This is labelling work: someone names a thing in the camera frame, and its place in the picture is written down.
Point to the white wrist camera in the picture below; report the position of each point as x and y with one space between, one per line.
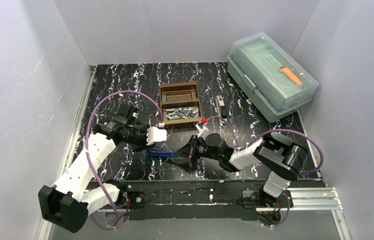
155 135
202 128

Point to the clear plastic storage box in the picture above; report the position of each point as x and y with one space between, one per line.
253 63

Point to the pile of staple strips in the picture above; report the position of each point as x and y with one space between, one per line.
181 113

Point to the brown wooden tray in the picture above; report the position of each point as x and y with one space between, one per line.
180 95

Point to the orange handled tool in box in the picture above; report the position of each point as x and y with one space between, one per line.
288 72

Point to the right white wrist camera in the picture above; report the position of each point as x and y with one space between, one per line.
202 128

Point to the black marbled mat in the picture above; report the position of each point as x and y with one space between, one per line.
138 85

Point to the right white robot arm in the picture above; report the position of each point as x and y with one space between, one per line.
283 156

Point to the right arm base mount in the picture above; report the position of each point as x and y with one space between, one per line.
277 208

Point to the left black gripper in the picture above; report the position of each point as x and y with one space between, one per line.
141 137

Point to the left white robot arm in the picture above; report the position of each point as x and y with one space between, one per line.
66 202

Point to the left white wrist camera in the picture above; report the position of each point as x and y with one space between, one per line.
155 135

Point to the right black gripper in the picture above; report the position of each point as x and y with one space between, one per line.
193 151

